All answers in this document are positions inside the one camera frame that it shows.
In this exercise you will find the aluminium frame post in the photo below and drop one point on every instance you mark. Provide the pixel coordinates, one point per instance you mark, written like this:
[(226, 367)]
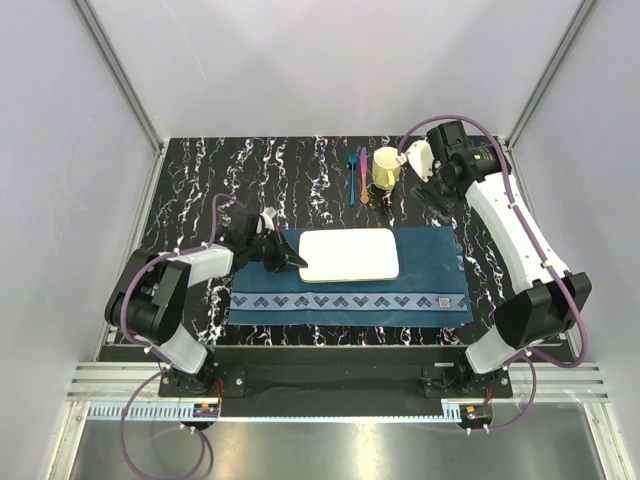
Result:
[(578, 22), (101, 40)]

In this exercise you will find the yellow mug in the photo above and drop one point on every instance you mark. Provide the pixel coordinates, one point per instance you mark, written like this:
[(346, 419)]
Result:
[(386, 168)]

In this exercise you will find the left aluminium frame post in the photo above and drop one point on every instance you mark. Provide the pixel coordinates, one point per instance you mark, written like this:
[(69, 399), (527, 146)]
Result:
[(101, 40)]

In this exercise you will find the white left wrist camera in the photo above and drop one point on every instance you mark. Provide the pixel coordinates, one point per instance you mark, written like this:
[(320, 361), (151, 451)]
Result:
[(268, 220)]

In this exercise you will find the pink orange knife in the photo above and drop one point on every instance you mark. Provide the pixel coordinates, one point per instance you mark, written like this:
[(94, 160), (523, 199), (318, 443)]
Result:
[(363, 164)]

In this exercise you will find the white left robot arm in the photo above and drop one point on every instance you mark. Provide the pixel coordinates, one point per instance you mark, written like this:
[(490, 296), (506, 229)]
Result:
[(148, 301)]

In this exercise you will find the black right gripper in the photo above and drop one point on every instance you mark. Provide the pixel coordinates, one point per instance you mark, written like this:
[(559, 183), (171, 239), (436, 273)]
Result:
[(426, 194)]

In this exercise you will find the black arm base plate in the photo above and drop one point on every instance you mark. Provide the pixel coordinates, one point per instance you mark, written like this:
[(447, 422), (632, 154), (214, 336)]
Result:
[(428, 371)]

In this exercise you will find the right aluminium frame post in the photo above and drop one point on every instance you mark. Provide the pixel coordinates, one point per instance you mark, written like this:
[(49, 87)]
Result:
[(578, 22)]

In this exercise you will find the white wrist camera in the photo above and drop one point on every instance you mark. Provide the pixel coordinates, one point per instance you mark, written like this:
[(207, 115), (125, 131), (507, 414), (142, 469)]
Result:
[(420, 158), (268, 220)]

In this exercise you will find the grey cable duct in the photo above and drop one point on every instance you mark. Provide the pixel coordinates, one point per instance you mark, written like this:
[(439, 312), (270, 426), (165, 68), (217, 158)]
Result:
[(196, 412)]

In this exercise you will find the white rectangular plate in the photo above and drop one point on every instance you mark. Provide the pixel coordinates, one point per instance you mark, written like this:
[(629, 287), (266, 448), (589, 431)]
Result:
[(348, 255)]

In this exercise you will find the aluminium front rail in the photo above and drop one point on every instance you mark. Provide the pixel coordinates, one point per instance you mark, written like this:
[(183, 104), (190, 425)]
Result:
[(115, 380)]

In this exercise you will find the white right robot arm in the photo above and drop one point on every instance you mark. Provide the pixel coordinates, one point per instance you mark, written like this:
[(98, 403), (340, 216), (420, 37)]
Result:
[(460, 162)]

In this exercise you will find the blue small fork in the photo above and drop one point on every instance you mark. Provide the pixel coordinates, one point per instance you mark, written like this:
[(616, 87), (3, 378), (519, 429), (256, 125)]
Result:
[(352, 167)]

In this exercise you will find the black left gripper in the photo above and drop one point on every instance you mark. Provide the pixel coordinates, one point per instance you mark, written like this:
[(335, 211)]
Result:
[(283, 251)]

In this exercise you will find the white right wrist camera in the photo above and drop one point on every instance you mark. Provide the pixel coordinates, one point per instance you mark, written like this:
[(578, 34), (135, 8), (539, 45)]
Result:
[(420, 158)]

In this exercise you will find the blue patterned cloth placemat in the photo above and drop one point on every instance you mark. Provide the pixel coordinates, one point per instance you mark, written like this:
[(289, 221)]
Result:
[(430, 291)]

